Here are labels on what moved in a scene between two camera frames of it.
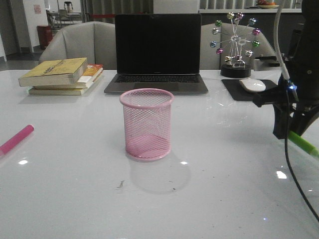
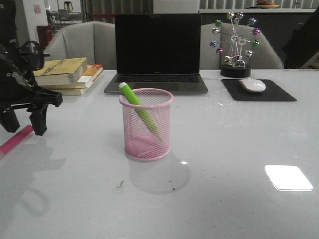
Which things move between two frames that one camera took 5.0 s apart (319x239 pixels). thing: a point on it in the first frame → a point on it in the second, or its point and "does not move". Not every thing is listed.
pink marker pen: x=16 y=138 does not move
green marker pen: x=301 y=142 → x=139 y=106
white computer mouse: x=250 y=85 does not move
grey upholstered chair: x=95 y=41 does not move
